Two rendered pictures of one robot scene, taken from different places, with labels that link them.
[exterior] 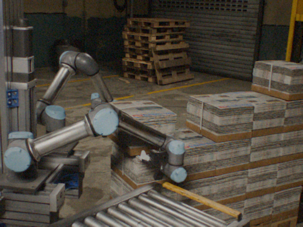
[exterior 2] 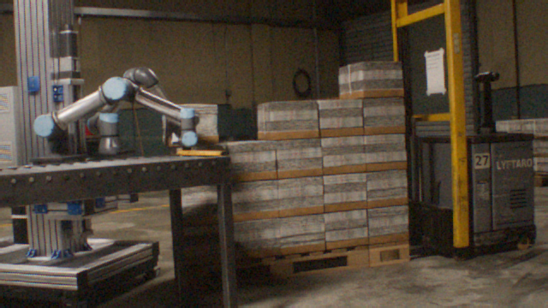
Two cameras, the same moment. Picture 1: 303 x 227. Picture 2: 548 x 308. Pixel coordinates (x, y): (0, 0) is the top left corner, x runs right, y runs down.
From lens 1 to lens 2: 173 cm
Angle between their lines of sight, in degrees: 18
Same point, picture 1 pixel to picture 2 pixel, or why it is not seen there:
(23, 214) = not seen: hidden behind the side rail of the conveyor
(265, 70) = (346, 74)
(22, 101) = (66, 96)
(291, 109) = (370, 107)
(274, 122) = (348, 121)
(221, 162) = (282, 163)
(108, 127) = (116, 91)
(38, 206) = not seen: hidden behind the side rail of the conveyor
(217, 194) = (283, 201)
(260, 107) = (324, 103)
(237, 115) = (295, 110)
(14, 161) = (40, 126)
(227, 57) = not seen: hidden behind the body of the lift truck
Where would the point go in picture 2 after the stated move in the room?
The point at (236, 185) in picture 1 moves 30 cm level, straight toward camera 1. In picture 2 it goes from (306, 192) to (286, 199)
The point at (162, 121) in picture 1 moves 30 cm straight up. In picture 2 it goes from (200, 111) to (198, 58)
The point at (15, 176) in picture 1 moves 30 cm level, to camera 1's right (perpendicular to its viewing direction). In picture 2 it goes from (50, 151) to (99, 149)
